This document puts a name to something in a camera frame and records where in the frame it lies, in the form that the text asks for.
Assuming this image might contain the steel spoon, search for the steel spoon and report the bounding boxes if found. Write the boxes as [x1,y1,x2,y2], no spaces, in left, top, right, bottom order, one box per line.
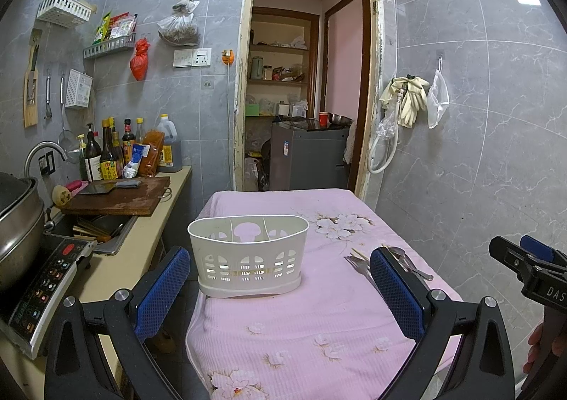
[387,246,433,282]

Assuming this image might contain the steel fork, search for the steel fork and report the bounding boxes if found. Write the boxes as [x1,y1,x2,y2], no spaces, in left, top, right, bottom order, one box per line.
[344,255,378,290]

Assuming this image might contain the wooden chopstick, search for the wooden chopstick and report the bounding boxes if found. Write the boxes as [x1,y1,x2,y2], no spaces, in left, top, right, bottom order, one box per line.
[351,248,370,262]

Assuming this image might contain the white plastic utensil caddy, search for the white plastic utensil caddy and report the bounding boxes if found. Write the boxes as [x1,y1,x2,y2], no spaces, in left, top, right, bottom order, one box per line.
[187,215,309,298]

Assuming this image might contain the person right hand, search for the person right hand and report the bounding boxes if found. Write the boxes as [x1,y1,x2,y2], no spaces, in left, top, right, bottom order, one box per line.
[523,322,544,374]

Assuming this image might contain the pink floral table cloth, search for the pink floral table cloth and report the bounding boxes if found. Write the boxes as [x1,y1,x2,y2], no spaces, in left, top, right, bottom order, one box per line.
[185,189,414,399]

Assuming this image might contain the steel sink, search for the steel sink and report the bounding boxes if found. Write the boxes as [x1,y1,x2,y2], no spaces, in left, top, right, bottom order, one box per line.
[47,214,137,256]

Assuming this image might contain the wooden cutting board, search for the wooden cutting board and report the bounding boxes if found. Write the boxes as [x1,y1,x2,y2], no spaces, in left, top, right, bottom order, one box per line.
[61,178,170,217]

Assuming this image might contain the induction cooker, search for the induction cooker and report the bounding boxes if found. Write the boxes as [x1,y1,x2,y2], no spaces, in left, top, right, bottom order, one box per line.
[1,234,97,360]

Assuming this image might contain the orange noodle packet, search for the orange noodle packet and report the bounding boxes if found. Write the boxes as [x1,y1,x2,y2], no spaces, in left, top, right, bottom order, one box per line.
[137,129,164,178]

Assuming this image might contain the dark soy sauce bottle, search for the dark soy sauce bottle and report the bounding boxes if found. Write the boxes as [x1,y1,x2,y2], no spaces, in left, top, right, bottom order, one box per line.
[100,119,118,180]

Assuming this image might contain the large oil jug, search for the large oil jug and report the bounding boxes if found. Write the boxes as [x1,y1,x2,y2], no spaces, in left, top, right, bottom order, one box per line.
[157,114,183,173]

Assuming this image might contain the wine bottle white label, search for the wine bottle white label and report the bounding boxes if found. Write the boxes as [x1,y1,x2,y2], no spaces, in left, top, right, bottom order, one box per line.
[85,123,103,182]

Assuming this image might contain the steel pot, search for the steel pot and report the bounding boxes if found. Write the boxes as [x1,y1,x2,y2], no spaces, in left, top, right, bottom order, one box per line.
[0,173,44,288]

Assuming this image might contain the grey small fridge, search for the grey small fridge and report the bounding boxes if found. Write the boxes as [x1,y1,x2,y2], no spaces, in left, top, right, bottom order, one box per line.
[269,119,350,191]

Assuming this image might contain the hanging mesh strainer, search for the hanging mesh strainer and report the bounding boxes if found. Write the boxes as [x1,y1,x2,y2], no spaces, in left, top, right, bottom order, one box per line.
[58,74,79,154]

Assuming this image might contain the chrome faucet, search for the chrome faucet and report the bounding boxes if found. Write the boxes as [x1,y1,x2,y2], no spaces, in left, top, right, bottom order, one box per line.
[23,140,69,178]

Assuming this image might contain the hanging rubber gloves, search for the hanging rubber gloves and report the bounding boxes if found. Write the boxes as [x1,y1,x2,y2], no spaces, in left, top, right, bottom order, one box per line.
[380,75,430,129]

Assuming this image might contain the hanging clear plastic bag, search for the hanging clear plastic bag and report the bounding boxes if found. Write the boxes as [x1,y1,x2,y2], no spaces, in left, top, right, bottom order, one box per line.
[427,57,450,129]

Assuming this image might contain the red cup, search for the red cup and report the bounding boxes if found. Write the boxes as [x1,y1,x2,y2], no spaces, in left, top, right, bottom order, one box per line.
[318,112,329,128]

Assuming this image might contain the white hanging box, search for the white hanging box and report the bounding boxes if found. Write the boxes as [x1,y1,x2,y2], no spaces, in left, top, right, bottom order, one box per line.
[64,69,93,109]

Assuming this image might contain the red plastic bag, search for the red plastic bag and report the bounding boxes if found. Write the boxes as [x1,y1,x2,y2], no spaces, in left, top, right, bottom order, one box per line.
[130,37,150,81]

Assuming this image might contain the hanging wooden board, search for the hanging wooden board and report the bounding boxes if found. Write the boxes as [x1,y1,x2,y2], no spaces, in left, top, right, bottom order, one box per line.
[23,28,42,129]

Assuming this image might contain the clear bag of dried goods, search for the clear bag of dried goods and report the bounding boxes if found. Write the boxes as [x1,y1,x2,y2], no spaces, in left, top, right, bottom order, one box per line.
[157,0,200,48]

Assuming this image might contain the cleaver with grey handle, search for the cleaver with grey handle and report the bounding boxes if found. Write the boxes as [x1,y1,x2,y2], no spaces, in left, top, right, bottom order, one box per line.
[79,179,141,196]

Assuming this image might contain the white hose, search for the white hose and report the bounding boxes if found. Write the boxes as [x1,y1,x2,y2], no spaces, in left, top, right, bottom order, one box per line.
[366,89,406,175]

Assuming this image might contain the white wall switch socket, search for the white wall switch socket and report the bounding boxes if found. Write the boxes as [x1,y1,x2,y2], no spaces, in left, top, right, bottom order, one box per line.
[172,48,212,68]

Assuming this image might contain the orange wall hook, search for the orange wall hook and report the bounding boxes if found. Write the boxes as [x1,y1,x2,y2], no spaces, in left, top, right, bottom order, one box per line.
[221,49,235,66]

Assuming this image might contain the grey wall shelf rack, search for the grey wall shelf rack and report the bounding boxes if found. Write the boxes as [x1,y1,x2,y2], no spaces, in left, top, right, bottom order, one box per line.
[83,33,136,60]

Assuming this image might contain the white wall basket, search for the white wall basket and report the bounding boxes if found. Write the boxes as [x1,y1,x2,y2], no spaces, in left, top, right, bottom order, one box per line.
[35,0,92,29]

